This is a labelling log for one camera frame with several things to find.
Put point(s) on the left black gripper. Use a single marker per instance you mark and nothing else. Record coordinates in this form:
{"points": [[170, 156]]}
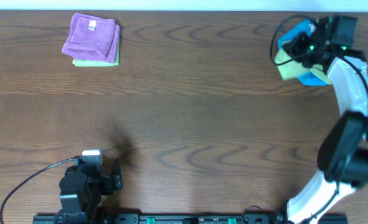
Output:
{"points": [[117, 180]]}

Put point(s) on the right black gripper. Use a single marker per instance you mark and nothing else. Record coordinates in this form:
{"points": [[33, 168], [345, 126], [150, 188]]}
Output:
{"points": [[300, 44]]}

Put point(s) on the green microfiber cloth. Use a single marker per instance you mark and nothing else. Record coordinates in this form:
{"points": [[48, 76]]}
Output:
{"points": [[293, 69]]}

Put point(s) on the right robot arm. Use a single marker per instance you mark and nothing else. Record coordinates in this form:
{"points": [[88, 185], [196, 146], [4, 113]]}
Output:
{"points": [[343, 156]]}

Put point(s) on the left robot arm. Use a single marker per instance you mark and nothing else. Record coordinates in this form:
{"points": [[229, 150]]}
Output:
{"points": [[81, 190]]}

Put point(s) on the blue crumpled cloth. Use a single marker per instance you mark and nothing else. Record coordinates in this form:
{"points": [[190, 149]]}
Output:
{"points": [[311, 80]]}

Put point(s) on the light green folded cloth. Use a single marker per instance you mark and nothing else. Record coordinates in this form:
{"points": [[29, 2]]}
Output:
{"points": [[91, 63]]}

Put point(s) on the purple folded cloth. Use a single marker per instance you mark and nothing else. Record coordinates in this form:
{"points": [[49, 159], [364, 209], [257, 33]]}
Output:
{"points": [[92, 38]]}

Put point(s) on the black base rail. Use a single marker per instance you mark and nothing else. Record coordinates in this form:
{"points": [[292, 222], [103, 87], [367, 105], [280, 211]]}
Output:
{"points": [[133, 218]]}

